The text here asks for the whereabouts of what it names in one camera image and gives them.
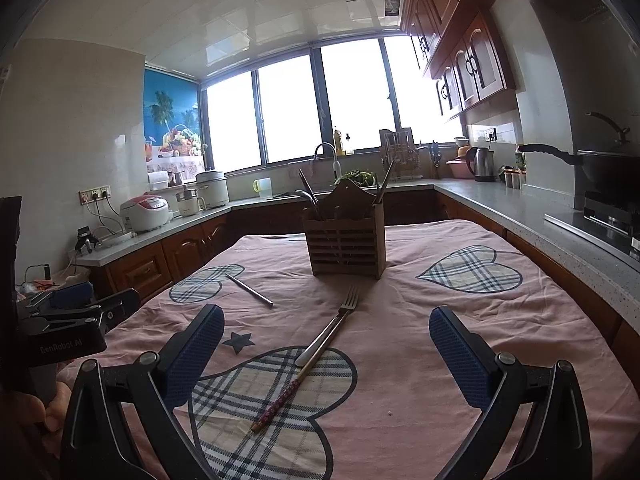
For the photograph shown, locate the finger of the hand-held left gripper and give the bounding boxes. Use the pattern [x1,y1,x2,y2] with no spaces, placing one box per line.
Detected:
[30,281,96,312]
[65,288,141,334]

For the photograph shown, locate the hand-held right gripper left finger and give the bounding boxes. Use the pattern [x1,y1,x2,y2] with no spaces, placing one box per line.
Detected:
[60,304,226,480]

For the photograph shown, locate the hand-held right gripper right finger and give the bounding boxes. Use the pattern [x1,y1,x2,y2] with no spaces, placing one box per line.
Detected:
[429,305,593,480]

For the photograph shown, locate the metal chopstick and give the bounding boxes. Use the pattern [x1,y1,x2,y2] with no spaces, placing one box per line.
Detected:
[224,273,275,307]

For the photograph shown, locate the patterned wooden chopstick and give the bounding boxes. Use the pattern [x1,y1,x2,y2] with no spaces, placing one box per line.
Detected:
[250,310,347,434]

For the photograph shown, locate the metal fork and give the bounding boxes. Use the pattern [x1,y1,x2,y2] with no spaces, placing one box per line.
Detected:
[294,285,361,367]

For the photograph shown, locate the wooden utensil holder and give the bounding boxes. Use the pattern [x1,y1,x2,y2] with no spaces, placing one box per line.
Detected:
[301,179,387,279]

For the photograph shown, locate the brown wooden chopstick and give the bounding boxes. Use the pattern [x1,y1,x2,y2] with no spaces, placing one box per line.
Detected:
[298,169,322,211]
[379,161,397,206]
[372,159,389,207]

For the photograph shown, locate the person's left hand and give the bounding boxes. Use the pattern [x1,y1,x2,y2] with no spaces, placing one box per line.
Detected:
[0,389,68,461]

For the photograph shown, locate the small black tripod gadget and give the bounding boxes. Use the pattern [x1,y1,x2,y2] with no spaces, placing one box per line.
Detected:
[74,227,102,255]

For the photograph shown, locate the pink heart printed tablecloth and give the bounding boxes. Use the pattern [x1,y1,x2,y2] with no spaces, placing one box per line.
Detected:
[55,219,640,480]

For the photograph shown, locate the wooden lower cabinets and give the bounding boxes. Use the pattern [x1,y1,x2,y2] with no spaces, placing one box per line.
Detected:
[102,187,640,366]

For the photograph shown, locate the wooden cabinets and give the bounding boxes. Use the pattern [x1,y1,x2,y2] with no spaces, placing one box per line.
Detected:
[102,187,640,366]
[400,0,519,122]

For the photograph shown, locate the white red rice cooker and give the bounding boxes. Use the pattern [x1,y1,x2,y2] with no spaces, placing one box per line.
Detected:
[120,195,174,234]

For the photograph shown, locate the small white electric pot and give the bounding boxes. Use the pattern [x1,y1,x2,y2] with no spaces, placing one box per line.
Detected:
[175,187,206,218]

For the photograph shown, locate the large white cooker pot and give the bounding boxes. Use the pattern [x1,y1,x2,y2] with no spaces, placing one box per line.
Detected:
[195,170,230,210]

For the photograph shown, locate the grey kitchen countertop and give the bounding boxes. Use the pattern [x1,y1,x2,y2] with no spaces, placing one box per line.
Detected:
[75,179,640,321]

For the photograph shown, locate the pink plastic basin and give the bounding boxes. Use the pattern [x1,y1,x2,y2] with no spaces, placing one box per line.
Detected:
[446,146,474,180]

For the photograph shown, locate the group of condiment bottles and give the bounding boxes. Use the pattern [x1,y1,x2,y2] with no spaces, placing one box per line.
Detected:
[501,145,527,190]

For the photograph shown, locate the steel electric kettle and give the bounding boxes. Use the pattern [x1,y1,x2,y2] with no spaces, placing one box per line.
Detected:
[465,146,497,183]

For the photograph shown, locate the scissors and knife holder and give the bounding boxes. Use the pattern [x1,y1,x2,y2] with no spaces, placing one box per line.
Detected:
[428,141,444,180]

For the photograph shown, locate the black gas stove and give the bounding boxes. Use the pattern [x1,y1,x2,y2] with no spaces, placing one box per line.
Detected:
[544,190,640,262]

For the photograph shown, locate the green leafy vegetables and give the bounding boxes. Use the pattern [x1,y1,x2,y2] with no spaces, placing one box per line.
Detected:
[334,170,377,189]

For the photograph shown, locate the metal dish rack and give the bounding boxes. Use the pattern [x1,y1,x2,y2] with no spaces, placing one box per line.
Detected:
[378,129,424,181]

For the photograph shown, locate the metal kitchen faucet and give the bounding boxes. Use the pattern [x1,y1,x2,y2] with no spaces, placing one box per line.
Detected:
[313,142,342,187]

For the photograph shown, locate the black wok with lid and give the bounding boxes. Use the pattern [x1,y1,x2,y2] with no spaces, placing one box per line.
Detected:
[517,112,640,197]

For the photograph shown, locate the kitchen window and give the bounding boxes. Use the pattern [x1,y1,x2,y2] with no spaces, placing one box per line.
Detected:
[199,34,467,174]

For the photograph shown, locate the wooden upper cabinets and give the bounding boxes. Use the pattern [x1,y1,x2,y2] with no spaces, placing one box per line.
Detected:
[400,0,519,122]

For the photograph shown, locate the wall socket with plugs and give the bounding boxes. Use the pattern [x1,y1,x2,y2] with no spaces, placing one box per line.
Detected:
[78,186,113,207]

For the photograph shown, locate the fruit print wall poster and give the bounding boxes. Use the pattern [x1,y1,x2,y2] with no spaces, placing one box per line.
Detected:
[144,69,207,174]

